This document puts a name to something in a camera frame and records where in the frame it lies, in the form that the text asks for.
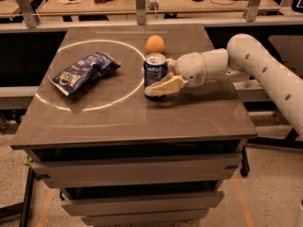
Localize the metal bracket left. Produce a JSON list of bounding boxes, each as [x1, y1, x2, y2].
[[16, 0, 40, 28]]

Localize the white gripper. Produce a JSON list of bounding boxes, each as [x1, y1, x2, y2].
[[144, 52, 206, 96]]

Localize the grey drawer cabinet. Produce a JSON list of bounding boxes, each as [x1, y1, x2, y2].
[[11, 25, 257, 226]]

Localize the blue chips bag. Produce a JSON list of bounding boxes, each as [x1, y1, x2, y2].
[[51, 52, 120, 96]]

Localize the metal bracket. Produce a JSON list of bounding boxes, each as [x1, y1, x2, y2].
[[16, 0, 40, 28], [243, 0, 261, 22], [135, 0, 146, 26]]

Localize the orange fruit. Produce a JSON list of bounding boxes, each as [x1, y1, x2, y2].
[[146, 35, 165, 53]]

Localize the metal bracket middle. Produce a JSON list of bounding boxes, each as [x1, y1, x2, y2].
[[135, 0, 146, 26]]

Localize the metal bracket right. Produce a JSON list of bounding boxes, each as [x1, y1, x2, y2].
[[243, 0, 261, 22]]

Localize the white power strip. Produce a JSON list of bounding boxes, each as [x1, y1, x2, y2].
[[145, 0, 158, 10]]

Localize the blue pepsi can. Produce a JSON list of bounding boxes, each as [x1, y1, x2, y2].
[[143, 53, 169, 98]]

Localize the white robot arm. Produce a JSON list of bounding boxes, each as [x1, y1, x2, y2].
[[144, 34, 303, 136]]

